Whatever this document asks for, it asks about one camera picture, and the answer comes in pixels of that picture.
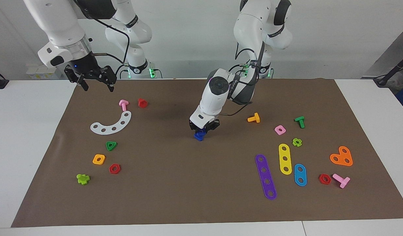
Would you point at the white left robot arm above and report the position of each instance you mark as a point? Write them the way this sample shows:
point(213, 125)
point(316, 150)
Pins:
point(214, 98)

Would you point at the orange three-hole corner plate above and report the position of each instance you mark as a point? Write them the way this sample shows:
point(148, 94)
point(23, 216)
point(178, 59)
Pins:
point(341, 157)

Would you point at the green triangle toy nut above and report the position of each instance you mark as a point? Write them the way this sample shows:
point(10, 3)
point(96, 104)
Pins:
point(107, 144)

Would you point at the orange toy screw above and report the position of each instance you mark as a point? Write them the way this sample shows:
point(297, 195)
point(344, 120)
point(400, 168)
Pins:
point(255, 118)

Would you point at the purple four-hole strip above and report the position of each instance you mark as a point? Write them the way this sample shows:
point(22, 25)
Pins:
point(265, 176)

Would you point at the blue triangle-head toy screw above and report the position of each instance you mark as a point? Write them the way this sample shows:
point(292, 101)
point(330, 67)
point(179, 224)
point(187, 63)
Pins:
point(199, 137)

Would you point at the pink square toy nut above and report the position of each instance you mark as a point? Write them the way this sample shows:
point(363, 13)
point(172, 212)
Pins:
point(277, 131)

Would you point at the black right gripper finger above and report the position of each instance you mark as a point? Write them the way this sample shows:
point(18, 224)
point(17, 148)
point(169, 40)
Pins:
point(110, 85)
point(83, 84)

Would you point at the white power boxes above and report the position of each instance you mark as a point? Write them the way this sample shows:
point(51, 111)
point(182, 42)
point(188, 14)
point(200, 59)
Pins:
point(41, 72)

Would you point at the blue two-hole strip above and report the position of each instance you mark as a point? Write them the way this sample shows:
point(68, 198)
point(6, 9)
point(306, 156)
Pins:
point(300, 174)

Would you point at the white curved five-hole plate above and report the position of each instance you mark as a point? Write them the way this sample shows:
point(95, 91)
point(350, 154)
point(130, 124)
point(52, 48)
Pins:
point(118, 126)

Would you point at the lime cross-head toy screw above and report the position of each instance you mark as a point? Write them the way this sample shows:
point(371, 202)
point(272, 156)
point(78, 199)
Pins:
point(82, 179)

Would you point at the red hexagon toy nut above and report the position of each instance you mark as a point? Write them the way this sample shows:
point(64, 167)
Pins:
point(320, 179)
point(111, 169)

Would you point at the dark green toy screw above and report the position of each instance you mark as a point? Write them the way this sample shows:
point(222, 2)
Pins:
point(299, 119)

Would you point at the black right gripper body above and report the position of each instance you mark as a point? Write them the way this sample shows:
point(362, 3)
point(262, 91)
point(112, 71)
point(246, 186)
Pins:
point(83, 67)

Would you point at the red hexagon-head toy screw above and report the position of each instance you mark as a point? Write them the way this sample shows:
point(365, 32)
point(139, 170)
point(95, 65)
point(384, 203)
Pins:
point(142, 103)

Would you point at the brown table mat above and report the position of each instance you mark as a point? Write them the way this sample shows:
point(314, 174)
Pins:
point(175, 183)

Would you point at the blue square toy nut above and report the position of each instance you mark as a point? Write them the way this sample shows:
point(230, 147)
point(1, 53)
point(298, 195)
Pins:
point(203, 131)

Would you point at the orange square toy nut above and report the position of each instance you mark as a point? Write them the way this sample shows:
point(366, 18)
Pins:
point(95, 160)

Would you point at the yellow three-hole strip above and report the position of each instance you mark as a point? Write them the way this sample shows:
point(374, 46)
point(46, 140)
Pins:
point(285, 154)

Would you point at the black stand pole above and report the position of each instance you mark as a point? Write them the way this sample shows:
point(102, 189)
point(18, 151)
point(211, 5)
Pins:
point(385, 78)

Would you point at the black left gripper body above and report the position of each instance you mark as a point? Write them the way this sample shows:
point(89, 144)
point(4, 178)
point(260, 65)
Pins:
point(196, 125)

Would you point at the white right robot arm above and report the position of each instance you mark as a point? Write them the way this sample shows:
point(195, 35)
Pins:
point(57, 23)

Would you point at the pink toy screw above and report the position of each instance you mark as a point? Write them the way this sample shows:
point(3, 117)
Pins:
point(344, 181)
point(123, 105)

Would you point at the green cross toy nut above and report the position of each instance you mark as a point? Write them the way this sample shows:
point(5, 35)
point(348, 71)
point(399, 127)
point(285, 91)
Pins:
point(294, 143)

